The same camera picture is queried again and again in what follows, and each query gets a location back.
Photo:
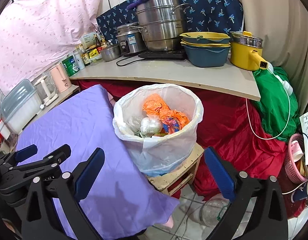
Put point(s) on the pink electric kettle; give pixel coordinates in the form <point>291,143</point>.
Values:
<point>60,77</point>

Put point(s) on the wooden stool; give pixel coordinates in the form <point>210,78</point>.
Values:
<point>184,174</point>

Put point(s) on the orange wrapper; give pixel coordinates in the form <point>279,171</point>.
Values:
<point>174,121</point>

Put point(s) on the large steel steamer pot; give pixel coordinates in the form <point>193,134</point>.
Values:
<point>161,23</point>

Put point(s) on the curved grey countertop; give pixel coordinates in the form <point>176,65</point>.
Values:
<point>227,79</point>

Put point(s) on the black induction cooker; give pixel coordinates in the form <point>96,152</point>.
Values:
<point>163,55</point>

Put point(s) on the steel rice cooker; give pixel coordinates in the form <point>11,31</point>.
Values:
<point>130,39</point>

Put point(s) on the navy floral cloth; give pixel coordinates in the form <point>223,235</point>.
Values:
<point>221,16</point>

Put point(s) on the green plastic bag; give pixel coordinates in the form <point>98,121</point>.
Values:
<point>278,111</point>

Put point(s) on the clear white electric kettle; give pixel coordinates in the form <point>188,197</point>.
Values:
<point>46,89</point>

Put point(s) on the pink plastic basket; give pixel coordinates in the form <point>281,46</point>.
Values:
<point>294,164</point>

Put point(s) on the white bottle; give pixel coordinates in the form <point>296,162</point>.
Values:
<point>79,60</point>

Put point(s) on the purple tablecloth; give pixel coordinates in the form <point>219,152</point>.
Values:
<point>115,196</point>

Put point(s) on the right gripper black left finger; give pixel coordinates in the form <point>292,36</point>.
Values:
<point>70,188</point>

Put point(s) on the red orange plastic bag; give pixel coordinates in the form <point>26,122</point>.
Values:
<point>155,105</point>

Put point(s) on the stacked blue yellow basins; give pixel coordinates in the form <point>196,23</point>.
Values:
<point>206,49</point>

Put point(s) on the green tin can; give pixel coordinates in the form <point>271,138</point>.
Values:
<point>70,65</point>

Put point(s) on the dark soy sauce bottle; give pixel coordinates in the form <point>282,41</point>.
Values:
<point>85,56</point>

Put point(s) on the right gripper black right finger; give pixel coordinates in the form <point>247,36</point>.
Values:
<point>269,217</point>

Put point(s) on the trash bin with white bag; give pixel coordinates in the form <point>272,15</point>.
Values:
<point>162,152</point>

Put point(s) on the red fabric under counter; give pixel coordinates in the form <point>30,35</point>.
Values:
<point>225,127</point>

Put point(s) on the pink floral sheet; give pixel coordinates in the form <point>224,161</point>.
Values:
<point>35,34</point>

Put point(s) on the dish rack with grey lid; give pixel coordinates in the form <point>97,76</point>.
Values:
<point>20,106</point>

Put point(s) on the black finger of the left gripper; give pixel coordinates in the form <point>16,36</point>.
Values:
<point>41,163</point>
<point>13,158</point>

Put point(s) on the yellow electric pot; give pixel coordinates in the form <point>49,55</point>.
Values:
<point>246,51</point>

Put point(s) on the small steel pot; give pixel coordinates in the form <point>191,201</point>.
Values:
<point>111,52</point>

